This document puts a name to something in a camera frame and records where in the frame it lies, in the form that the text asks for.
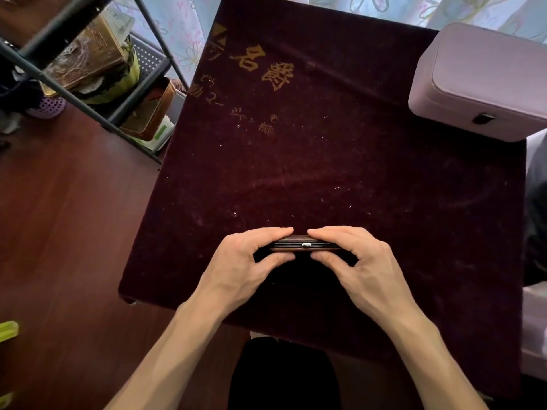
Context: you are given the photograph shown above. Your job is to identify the person's right hand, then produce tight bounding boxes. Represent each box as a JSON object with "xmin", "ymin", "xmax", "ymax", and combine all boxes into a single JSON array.
[{"xmin": 307, "ymin": 225, "xmax": 417, "ymax": 330}]

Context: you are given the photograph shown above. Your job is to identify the person's left hand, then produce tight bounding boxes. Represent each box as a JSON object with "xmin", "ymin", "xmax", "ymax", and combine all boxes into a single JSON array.
[{"xmin": 191, "ymin": 227, "xmax": 297, "ymax": 317}]

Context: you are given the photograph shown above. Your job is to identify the small brown clasp case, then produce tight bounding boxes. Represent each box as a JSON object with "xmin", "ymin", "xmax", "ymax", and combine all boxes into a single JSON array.
[{"xmin": 269, "ymin": 235, "xmax": 341, "ymax": 252}]

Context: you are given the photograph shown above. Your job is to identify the person's right forearm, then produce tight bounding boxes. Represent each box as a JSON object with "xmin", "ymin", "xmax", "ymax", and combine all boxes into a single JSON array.
[{"xmin": 385, "ymin": 304, "xmax": 489, "ymax": 410}]

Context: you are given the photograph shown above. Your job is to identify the person's left forearm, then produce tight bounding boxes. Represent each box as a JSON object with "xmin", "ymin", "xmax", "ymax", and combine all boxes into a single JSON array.
[{"xmin": 104, "ymin": 300, "xmax": 227, "ymax": 410}]

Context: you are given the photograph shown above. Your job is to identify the dark red velvet table cloth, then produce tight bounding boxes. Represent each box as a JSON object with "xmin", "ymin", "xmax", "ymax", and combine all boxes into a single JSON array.
[{"xmin": 118, "ymin": 0, "xmax": 527, "ymax": 399}]

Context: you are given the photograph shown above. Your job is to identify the person's black trousers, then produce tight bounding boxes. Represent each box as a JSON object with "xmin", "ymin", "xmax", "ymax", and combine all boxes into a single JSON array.
[{"xmin": 227, "ymin": 337, "xmax": 342, "ymax": 410}]

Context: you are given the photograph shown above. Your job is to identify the green and white box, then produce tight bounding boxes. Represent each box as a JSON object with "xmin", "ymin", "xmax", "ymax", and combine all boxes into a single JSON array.
[{"xmin": 133, "ymin": 116, "xmax": 175, "ymax": 152}]

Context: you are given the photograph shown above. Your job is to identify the brown tin box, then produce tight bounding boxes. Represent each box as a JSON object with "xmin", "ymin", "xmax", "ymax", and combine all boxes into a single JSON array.
[{"xmin": 120, "ymin": 77, "xmax": 177, "ymax": 142}]

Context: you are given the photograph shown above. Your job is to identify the pink jewelry box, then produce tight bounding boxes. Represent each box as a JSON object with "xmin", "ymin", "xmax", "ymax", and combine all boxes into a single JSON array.
[{"xmin": 408, "ymin": 22, "xmax": 547, "ymax": 142}]

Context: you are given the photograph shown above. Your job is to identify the yellow green cloth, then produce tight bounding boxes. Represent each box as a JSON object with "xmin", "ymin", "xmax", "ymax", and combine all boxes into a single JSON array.
[{"xmin": 79, "ymin": 40, "xmax": 141, "ymax": 105}]

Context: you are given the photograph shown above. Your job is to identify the dark metal shelf rack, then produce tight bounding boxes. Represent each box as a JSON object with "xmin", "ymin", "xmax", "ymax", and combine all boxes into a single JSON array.
[{"xmin": 0, "ymin": 0, "xmax": 189, "ymax": 165}]

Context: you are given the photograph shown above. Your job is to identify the purple perforated basket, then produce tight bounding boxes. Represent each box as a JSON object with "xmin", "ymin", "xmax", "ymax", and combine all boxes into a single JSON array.
[{"xmin": 26, "ymin": 95, "xmax": 66, "ymax": 120}]

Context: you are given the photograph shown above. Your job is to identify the golden embossed box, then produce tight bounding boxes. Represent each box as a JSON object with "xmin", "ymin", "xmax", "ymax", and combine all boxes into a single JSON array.
[{"xmin": 39, "ymin": 13, "xmax": 131, "ymax": 98}]

